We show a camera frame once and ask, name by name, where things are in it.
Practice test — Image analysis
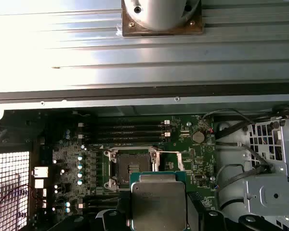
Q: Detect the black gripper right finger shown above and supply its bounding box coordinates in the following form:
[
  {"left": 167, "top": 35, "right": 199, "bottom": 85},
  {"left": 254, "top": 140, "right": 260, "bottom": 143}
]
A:
[{"left": 187, "top": 192, "right": 281, "bottom": 231}]

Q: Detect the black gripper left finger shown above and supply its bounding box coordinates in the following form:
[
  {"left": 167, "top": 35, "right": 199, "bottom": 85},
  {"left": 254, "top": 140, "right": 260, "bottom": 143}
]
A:
[{"left": 60, "top": 199, "right": 132, "bottom": 231}]

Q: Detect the silver CPU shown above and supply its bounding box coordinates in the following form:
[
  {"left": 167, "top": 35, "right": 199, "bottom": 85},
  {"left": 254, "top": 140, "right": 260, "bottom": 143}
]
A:
[{"left": 129, "top": 171, "right": 191, "bottom": 231}]

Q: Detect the CPU socket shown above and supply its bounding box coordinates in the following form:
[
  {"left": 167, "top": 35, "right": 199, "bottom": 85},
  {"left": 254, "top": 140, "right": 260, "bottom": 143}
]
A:
[{"left": 103, "top": 146, "right": 161, "bottom": 193}]

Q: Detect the black RAM slot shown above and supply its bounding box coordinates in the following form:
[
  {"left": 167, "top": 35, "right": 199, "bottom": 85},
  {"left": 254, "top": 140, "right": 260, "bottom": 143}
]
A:
[
  {"left": 83, "top": 127, "right": 167, "bottom": 133},
  {"left": 83, "top": 139, "right": 167, "bottom": 144},
  {"left": 78, "top": 120, "right": 171, "bottom": 127},
  {"left": 78, "top": 132, "right": 171, "bottom": 139}
]

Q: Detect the green motherboard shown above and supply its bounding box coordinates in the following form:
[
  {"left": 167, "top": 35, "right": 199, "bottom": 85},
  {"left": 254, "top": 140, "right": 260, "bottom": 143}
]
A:
[{"left": 38, "top": 113, "right": 219, "bottom": 217}]

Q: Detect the silver coin cell battery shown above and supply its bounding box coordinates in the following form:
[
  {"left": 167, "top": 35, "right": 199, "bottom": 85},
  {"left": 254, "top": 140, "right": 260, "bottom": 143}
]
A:
[{"left": 192, "top": 131, "right": 205, "bottom": 144}]

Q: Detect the black and grey PC case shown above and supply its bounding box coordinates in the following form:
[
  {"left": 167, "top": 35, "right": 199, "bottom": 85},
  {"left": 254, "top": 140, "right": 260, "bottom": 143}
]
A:
[{"left": 0, "top": 85, "right": 289, "bottom": 231}]

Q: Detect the grey fan cable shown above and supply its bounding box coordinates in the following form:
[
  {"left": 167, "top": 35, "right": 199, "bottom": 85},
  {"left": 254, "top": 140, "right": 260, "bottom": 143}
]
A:
[{"left": 200, "top": 108, "right": 256, "bottom": 128}]

